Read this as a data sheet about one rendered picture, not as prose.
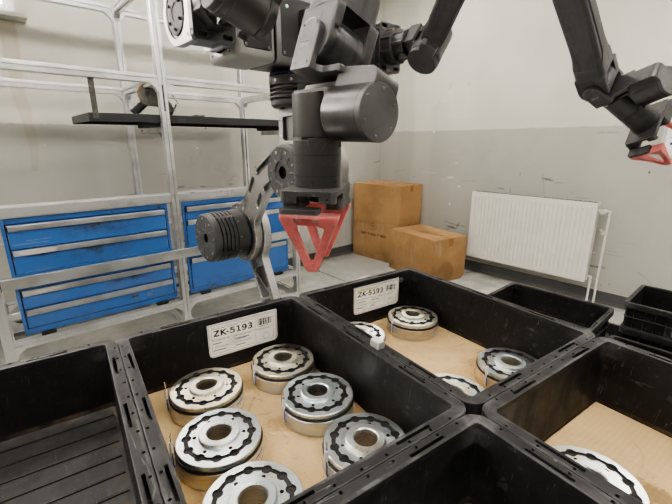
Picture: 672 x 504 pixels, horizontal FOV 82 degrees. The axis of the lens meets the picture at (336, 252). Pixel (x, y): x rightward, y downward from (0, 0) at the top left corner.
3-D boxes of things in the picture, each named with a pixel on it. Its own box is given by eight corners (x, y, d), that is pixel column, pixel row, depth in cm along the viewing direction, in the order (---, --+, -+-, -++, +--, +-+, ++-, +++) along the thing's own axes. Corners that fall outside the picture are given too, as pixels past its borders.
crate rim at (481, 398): (295, 305, 74) (295, 294, 74) (408, 276, 91) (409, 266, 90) (471, 427, 43) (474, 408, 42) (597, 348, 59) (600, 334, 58)
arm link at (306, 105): (320, 88, 48) (281, 84, 44) (360, 83, 43) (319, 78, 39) (320, 146, 50) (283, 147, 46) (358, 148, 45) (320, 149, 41)
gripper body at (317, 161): (350, 195, 52) (351, 137, 50) (336, 209, 42) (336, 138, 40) (303, 193, 53) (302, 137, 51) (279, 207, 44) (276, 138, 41)
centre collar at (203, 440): (195, 429, 49) (194, 424, 49) (234, 417, 51) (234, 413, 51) (201, 456, 44) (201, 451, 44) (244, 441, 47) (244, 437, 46)
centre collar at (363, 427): (337, 436, 48) (337, 431, 47) (370, 421, 50) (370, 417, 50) (360, 463, 44) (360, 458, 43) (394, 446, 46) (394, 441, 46)
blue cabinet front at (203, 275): (190, 293, 238) (180, 202, 223) (287, 269, 284) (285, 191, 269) (192, 294, 236) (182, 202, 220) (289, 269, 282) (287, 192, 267)
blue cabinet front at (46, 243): (25, 334, 186) (-2, 219, 171) (177, 296, 233) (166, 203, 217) (26, 337, 184) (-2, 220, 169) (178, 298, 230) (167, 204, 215)
